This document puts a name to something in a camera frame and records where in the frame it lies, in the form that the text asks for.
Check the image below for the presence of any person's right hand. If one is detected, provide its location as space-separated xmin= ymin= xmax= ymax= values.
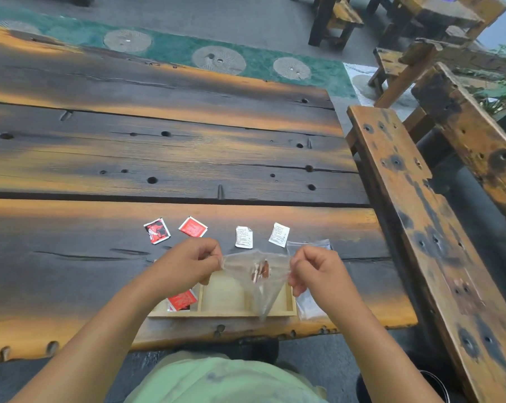
xmin=288 ymin=245 xmax=356 ymax=320

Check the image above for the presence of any person's left hand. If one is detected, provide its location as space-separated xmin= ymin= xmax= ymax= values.
xmin=148 ymin=237 xmax=223 ymax=292

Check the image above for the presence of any clear plastic zip bag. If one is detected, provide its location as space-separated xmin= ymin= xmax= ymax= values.
xmin=221 ymin=251 xmax=294 ymax=320
xmin=286 ymin=238 xmax=334 ymax=322

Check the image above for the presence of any pile of red sachets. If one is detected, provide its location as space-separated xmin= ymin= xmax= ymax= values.
xmin=167 ymin=289 xmax=199 ymax=312

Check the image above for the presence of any red black sachet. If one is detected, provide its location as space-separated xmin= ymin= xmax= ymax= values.
xmin=143 ymin=218 xmax=172 ymax=245

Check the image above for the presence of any wooden three-compartment tray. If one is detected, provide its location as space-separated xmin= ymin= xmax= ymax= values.
xmin=146 ymin=257 xmax=298 ymax=318

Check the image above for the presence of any white sachet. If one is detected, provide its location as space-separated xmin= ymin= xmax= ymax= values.
xmin=235 ymin=226 xmax=253 ymax=250
xmin=268 ymin=222 xmax=290 ymax=248

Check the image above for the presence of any pile of white sachets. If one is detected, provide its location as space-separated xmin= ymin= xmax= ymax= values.
xmin=251 ymin=260 xmax=271 ymax=284

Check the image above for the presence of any person's left forearm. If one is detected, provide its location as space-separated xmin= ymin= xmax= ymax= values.
xmin=9 ymin=268 xmax=203 ymax=403

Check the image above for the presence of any person's right forearm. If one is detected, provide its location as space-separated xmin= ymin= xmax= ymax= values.
xmin=320 ymin=289 xmax=445 ymax=403

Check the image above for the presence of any person's light green shirt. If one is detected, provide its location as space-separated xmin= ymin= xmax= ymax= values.
xmin=125 ymin=351 xmax=327 ymax=403

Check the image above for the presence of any long rustic wooden bench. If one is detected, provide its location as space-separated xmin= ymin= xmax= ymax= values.
xmin=346 ymin=62 xmax=506 ymax=403

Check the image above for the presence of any black lined metal bin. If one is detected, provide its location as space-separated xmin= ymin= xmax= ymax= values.
xmin=355 ymin=370 xmax=450 ymax=403

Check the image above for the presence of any round stone floor disc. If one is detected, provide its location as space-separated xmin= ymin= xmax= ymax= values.
xmin=272 ymin=57 xmax=312 ymax=81
xmin=191 ymin=45 xmax=247 ymax=76
xmin=103 ymin=29 xmax=153 ymax=54

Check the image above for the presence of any green leafy plant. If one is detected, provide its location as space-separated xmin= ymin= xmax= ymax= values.
xmin=450 ymin=44 xmax=506 ymax=118

